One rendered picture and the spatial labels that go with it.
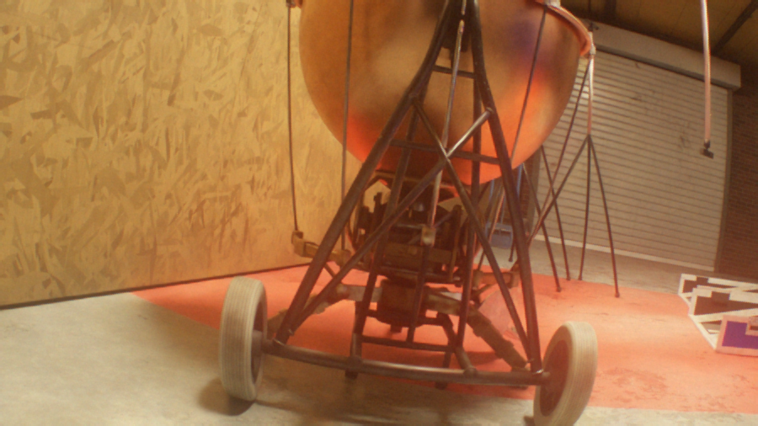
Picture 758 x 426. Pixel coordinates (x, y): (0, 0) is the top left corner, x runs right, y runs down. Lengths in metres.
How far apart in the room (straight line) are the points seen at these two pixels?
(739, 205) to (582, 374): 7.52
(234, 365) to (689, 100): 7.65
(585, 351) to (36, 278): 1.08
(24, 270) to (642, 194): 7.35
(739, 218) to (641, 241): 1.83
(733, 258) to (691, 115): 2.11
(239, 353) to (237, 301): 0.08
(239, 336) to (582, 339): 0.50
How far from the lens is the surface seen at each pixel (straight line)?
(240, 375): 0.90
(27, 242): 1.26
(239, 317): 0.89
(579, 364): 0.93
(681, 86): 8.19
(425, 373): 0.96
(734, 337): 2.06
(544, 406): 1.05
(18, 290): 1.26
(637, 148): 7.88
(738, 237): 8.37
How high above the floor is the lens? 0.36
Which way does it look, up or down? 3 degrees down
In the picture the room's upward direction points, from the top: 9 degrees clockwise
